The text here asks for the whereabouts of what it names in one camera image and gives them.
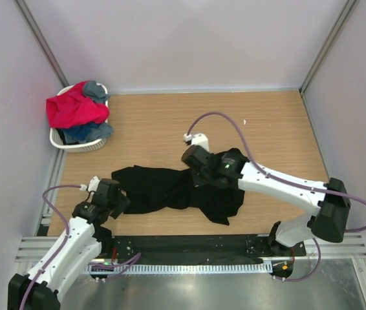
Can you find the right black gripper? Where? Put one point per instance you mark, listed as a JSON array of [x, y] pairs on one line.
[[197, 181]]

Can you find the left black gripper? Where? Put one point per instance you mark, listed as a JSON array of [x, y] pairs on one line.
[[123, 203]]

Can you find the black t shirt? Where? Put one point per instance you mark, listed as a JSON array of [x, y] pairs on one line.
[[151, 189]]

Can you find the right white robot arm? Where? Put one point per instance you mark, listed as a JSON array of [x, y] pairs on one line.
[[326, 209]]

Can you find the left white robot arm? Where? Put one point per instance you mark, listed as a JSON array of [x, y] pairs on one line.
[[83, 239]]

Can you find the dark blue t shirt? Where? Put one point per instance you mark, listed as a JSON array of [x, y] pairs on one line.
[[87, 133]]

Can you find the white laundry basket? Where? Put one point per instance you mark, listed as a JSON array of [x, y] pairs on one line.
[[57, 141]]

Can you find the red t shirt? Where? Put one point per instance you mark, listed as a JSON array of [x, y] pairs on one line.
[[72, 108]]

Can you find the grey blue t shirt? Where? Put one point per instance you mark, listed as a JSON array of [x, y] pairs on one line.
[[95, 91]]

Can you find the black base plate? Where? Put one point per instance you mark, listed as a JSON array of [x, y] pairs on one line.
[[228, 249]]

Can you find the aluminium frame rail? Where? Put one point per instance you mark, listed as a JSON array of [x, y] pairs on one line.
[[31, 249]]

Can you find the white slotted cable duct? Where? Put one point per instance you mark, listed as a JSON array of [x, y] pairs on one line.
[[265, 267]]

